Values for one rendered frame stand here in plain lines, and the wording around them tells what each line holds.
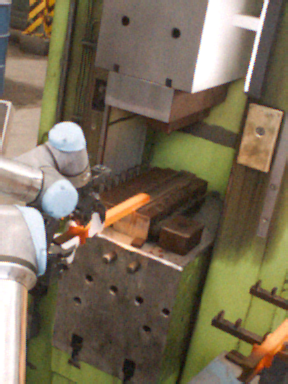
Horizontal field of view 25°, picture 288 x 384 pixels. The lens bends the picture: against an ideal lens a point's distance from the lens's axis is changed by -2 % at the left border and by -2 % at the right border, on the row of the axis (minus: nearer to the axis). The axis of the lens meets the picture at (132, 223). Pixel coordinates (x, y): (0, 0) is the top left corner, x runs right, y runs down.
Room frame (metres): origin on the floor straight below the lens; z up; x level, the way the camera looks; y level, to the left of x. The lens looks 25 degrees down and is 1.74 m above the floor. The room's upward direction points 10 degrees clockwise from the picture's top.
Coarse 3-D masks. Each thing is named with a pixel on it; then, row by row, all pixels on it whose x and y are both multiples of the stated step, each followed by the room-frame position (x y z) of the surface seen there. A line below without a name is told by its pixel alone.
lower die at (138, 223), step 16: (144, 176) 2.03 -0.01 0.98; (160, 176) 2.03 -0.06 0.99; (192, 176) 2.06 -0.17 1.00; (112, 192) 1.85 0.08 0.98; (128, 192) 1.84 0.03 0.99; (160, 192) 1.86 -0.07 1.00; (192, 192) 1.94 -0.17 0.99; (144, 208) 1.74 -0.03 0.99; (160, 208) 1.76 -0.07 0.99; (112, 224) 1.73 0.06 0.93; (128, 224) 1.71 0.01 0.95; (144, 224) 1.69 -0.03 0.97
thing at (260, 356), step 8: (280, 328) 1.27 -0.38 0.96; (272, 336) 1.23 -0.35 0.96; (280, 336) 1.23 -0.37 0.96; (256, 344) 1.18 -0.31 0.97; (264, 344) 1.19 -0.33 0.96; (272, 344) 1.19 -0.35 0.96; (280, 344) 1.21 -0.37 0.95; (256, 352) 1.14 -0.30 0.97; (264, 352) 1.14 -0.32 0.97; (272, 352) 1.16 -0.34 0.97; (248, 360) 1.10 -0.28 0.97; (256, 360) 1.11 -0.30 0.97; (264, 360) 1.15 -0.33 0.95; (248, 368) 1.08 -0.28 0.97; (256, 368) 1.13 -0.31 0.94; (240, 376) 1.09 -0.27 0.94; (248, 376) 1.10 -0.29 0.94
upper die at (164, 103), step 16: (112, 80) 1.76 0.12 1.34; (128, 80) 1.74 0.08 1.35; (144, 80) 1.72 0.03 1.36; (112, 96) 1.76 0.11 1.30; (128, 96) 1.74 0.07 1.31; (144, 96) 1.72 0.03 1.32; (160, 96) 1.70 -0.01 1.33; (176, 96) 1.70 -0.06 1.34; (192, 96) 1.80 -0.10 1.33; (208, 96) 1.91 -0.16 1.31; (224, 96) 2.04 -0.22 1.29; (144, 112) 1.71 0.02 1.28; (160, 112) 1.69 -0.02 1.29; (176, 112) 1.72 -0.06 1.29; (192, 112) 1.82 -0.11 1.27
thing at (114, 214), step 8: (128, 200) 1.74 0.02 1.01; (136, 200) 1.75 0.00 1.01; (144, 200) 1.77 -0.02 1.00; (112, 208) 1.66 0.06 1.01; (120, 208) 1.67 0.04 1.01; (128, 208) 1.69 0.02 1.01; (112, 216) 1.61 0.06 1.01; (120, 216) 1.65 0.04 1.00; (88, 224) 1.53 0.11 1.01; (104, 224) 1.57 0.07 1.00; (72, 232) 1.46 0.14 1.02; (80, 232) 1.47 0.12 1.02; (88, 232) 1.50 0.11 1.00; (56, 240) 1.40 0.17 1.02; (64, 240) 1.41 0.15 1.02; (80, 240) 1.47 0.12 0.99
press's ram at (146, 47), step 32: (128, 0) 1.75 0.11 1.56; (160, 0) 1.72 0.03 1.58; (192, 0) 1.68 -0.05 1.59; (224, 0) 1.75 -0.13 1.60; (256, 0) 1.98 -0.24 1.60; (128, 32) 1.75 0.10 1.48; (160, 32) 1.71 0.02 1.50; (192, 32) 1.67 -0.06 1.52; (224, 32) 1.79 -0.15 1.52; (96, 64) 1.78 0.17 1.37; (128, 64) 1.74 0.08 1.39; (160, 64) 1.70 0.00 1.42; (192, 64) 1.67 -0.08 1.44; (224, 64) 1.84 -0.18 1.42
